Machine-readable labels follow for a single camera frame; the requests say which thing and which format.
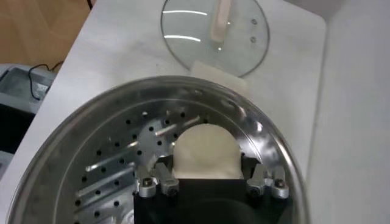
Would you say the thin black floor cable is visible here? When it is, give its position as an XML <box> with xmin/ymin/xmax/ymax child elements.
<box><xmin>29</xmin><ymin>60</ymin><xmax>64</xmax><ymax>101</ymax></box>

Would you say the grey plastic box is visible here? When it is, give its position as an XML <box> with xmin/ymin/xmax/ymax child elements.
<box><xmin>0</xmin><ymin>63</ymin><xmax>57</xmax><ymax>114</ymax></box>

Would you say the steel steamer basket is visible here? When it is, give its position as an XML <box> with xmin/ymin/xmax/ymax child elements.
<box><xmin>5</xmin><ymin>60</ymin><xmax>310</xmax><ymax>224</ymax></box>

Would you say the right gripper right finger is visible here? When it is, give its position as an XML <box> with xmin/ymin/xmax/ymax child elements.
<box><xmin>242</xmin><ymin>153</ymin><xmax>289</xmax><ymax>199</ymax></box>

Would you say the white steamed baozi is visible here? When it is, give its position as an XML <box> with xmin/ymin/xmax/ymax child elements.
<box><xmin>172</xmin><ymin>123</ymin><xmax>244</xmax><ymax>180</ymax></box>

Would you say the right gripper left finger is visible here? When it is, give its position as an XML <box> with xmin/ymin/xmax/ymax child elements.
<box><xmin>133</xmin><ymin>155</ymin><xmax>180</xmax><ymax>199</ymax></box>

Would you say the round glass lid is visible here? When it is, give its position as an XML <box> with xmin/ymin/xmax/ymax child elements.
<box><xmin>160</xmin><ymin>0</ymin><xmax>271</xmax><ymax>79</ymax></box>

